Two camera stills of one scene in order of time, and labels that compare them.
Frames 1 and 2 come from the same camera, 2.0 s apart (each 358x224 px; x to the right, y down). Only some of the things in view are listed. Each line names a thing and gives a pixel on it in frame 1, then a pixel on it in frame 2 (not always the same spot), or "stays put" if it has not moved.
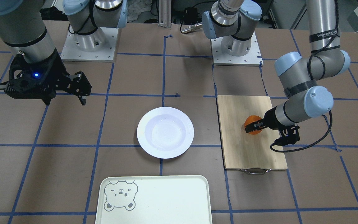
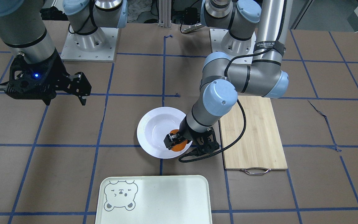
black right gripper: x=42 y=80 stays put
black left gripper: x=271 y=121 to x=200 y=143
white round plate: x=164 y=132 stays put
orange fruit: x=250 y=119 to x=180 y=146
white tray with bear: x=154 y=199 stays put
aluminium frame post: x=164 y=20 stays put
